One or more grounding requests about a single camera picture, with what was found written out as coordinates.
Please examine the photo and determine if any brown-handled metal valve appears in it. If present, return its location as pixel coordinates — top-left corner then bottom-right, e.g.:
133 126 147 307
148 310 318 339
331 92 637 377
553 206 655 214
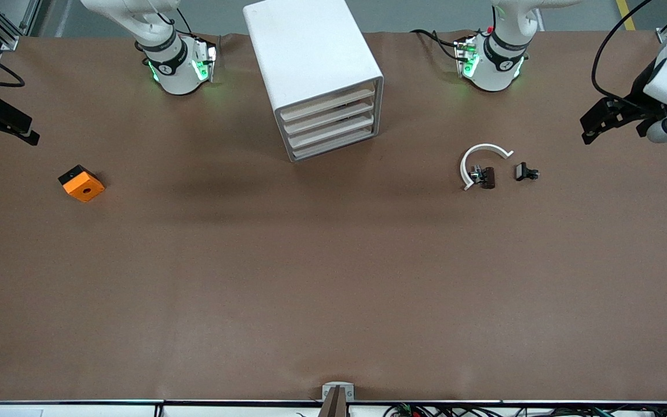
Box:
470 165 496 190

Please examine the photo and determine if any white half-ring clamp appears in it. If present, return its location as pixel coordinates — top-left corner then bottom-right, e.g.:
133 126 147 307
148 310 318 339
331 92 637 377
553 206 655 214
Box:
461 143 514 192

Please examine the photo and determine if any brown table cover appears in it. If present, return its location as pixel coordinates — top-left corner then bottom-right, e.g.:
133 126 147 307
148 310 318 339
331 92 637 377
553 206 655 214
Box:
0 30 667 403

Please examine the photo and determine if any orange and black block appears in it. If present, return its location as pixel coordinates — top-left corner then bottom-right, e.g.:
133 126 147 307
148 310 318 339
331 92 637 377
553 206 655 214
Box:
58 164 106 203

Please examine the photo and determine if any grey metal bracket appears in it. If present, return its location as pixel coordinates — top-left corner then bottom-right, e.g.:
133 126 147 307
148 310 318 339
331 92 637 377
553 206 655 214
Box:
321 382 356 403

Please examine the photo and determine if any black base cable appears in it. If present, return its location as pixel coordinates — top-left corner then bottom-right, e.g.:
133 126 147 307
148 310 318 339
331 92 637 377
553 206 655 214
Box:
411 29 463 61

